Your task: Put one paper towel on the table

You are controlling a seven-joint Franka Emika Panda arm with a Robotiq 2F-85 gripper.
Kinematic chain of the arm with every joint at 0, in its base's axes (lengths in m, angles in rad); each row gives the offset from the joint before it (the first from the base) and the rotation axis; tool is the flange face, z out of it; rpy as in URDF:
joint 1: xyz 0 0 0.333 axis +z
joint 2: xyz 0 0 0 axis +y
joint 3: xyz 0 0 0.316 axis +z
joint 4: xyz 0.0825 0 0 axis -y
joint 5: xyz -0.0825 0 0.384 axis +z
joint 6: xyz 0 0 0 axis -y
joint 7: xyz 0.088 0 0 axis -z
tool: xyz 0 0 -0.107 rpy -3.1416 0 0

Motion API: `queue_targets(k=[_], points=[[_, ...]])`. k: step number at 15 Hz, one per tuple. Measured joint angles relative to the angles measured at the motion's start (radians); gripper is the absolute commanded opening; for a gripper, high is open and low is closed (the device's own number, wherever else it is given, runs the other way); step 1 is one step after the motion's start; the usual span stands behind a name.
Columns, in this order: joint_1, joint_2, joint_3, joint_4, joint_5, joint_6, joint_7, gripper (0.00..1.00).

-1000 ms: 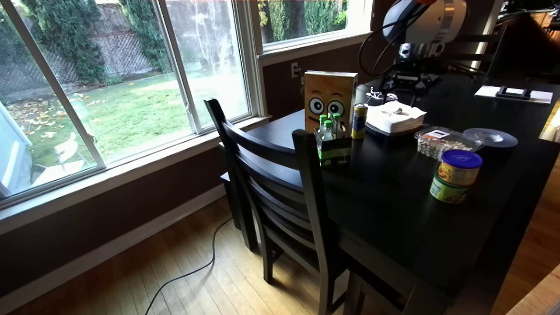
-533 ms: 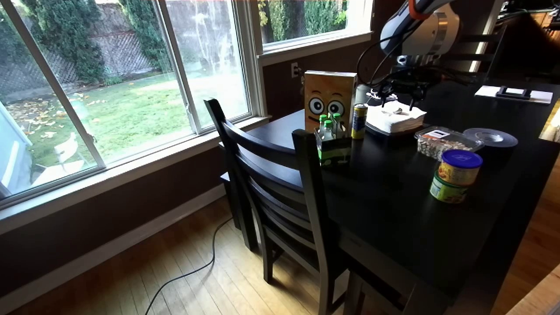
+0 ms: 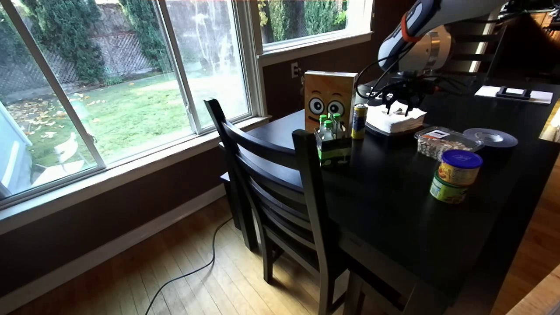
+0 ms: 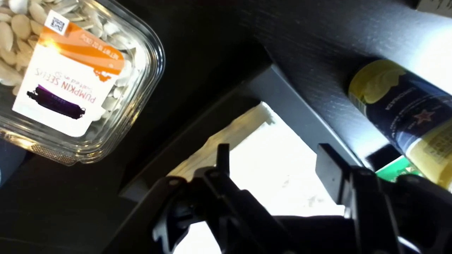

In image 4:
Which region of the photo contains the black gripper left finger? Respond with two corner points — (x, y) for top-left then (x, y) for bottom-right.
(152, 143), (302, 254)

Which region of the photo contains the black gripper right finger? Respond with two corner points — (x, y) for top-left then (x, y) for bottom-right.
(315, 143), (401, 254)

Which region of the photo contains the white paper towel stack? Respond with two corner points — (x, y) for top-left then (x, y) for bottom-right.
(168, 100), (350, 217)

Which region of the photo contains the green packet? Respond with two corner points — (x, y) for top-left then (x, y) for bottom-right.
(374, 154), (425, 182)

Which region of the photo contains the yellow and blue can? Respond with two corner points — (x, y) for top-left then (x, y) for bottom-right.
(347, 58), (452, 192)

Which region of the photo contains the black napkin holder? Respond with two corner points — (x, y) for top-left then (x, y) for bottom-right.
(117, 62), (364, 203)

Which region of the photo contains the clear pumpkin seeds container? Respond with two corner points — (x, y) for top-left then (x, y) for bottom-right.
(0, 0), (166, 166)

